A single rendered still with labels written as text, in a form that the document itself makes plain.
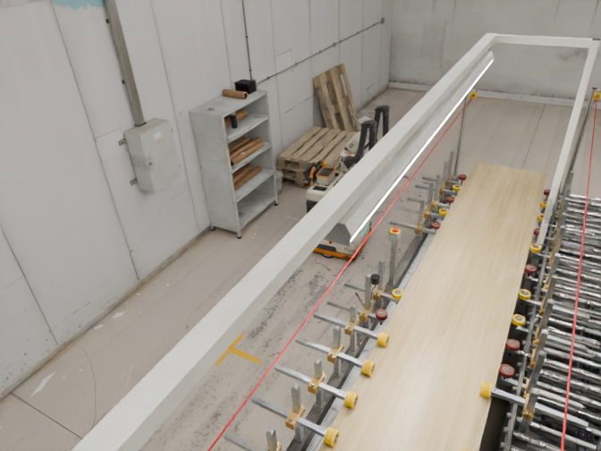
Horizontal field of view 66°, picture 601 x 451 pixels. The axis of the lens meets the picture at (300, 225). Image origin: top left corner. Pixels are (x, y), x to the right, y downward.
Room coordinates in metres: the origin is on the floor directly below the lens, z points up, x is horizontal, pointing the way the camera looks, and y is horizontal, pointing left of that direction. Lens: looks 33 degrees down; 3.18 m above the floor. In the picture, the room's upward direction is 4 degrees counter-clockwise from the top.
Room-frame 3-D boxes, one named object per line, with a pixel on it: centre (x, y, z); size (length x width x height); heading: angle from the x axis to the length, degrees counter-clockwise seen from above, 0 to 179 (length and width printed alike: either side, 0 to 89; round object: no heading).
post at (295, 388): (1.57, 0.08, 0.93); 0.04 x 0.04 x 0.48; 59
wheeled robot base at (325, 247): (4.45, -0.41, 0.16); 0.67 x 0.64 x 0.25; 63
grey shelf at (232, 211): (5.17, 0.70, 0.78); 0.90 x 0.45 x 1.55; 149
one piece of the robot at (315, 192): (4.49, -0.33, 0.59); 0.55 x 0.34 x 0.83; 153
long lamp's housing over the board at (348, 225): (2.26, -0.73, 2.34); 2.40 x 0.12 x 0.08; 149
